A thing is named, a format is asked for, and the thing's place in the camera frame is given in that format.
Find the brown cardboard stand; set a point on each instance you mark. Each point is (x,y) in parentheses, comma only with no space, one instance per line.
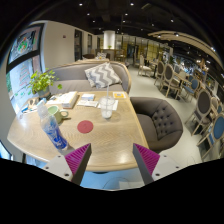
(32,102)

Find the clear blue-label water bottle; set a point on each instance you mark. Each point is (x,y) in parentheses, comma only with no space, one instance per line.
(53,130)

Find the yellow card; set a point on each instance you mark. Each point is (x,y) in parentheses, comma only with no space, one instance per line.
(119,95)

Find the light green ceramic mug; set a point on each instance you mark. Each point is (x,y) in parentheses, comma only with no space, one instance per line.
(55,113)

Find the grey tufted armchair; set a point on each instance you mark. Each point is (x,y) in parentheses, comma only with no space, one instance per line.
(160,121)

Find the small blue white tissue pack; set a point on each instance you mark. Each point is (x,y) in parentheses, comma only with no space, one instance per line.
(88,97)

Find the white drinking straw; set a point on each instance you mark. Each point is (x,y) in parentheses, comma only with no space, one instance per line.
(107,90)

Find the flat round red coaster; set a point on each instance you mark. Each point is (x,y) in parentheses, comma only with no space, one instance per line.
(85,127)

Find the pink window poster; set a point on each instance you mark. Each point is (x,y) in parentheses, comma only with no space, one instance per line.
(25,76)

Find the dark framed food poster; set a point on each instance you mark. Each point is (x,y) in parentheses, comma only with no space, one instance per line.
(25,43)

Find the green potted plant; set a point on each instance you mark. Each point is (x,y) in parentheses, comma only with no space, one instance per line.
(41,81)

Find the white blue papers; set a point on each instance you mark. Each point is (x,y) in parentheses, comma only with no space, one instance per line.
(28,110)

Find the group of dining chairs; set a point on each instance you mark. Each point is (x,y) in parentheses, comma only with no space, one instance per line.
(203,105)

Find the grey curved sofa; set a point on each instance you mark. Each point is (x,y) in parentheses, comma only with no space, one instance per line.
(71,76)

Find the white paper leaflet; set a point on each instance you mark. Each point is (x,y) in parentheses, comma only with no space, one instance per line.
(87,103)

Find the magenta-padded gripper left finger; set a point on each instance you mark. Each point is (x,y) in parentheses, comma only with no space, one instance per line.
(77,160)

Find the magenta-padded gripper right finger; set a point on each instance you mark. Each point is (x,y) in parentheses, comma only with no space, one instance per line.
(147,160)

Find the curved wooden ceiling beam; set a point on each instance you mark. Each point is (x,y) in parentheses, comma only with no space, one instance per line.
(186,38)

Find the grey white chevron pillow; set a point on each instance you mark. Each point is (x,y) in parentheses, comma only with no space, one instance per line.
(101,75)

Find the group of ceiling lights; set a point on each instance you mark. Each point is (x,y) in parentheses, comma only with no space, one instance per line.
(131,4)

